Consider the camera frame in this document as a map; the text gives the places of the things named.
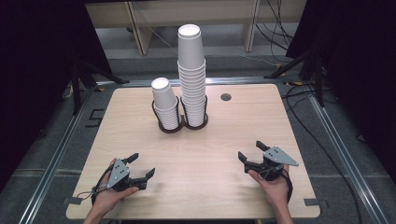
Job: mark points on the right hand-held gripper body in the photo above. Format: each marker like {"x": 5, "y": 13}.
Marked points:
{"x": 274, "y": 160}

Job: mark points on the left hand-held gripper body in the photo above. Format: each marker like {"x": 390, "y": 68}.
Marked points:
{"x": 118, "y": 173}

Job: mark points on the short stack of white cups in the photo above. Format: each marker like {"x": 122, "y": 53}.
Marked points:
{"x": 165, "y": 99}

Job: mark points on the tall stack of white cups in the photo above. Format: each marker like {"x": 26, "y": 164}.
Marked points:
{"x": 191, "y": 77}

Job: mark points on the person's left hand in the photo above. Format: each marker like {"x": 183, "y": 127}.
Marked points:
{"x": 107, "y": 197}

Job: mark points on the person's right hand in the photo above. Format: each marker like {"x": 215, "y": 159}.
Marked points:
{"x": 274, "y": 189}

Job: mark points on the round black table grommet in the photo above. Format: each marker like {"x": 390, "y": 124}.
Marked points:
{"x": 225, "y": 97}

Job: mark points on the black metal stand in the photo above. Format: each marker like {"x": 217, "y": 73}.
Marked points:
{"x": 75, "y": 90}
{"x": 319, "y": 81}

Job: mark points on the black curtain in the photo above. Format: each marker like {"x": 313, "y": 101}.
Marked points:
{"x": 34, "y": 77}
{"x": 361, "y": 62}

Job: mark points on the metal floor rail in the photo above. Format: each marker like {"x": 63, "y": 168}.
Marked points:
{"x": 53, "y": 161}
{"x": 236, "y": 81}
{"x": 345, "y": 155}

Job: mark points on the light wooden bench frame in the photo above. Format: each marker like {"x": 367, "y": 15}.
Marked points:
{"x": 143, "y": 34}

